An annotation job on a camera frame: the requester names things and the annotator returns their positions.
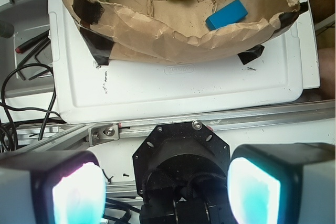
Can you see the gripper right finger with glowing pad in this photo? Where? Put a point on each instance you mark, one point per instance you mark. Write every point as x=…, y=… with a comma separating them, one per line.
x=282, y=183

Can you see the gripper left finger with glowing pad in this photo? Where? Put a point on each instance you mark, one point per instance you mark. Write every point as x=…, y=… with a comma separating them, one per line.
x=51, y=187

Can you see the white plastic lid board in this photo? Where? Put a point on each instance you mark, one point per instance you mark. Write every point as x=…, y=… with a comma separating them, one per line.
x=124, y=90

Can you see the brown paper bag tray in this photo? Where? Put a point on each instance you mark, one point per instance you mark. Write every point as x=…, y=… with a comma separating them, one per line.
x=174, y=31

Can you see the black hex key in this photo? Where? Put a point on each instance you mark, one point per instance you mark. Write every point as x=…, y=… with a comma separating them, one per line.
x=40, y=54

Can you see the blue rectangular block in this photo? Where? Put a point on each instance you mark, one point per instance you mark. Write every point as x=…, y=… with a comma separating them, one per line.
x=229, y=14

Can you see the aluminium extrusion rail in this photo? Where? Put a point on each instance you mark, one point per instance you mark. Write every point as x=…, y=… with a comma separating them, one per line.
x=58, y=136

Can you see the grey plastic tool tray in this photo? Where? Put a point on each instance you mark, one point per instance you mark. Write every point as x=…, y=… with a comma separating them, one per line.
x=29, y=18

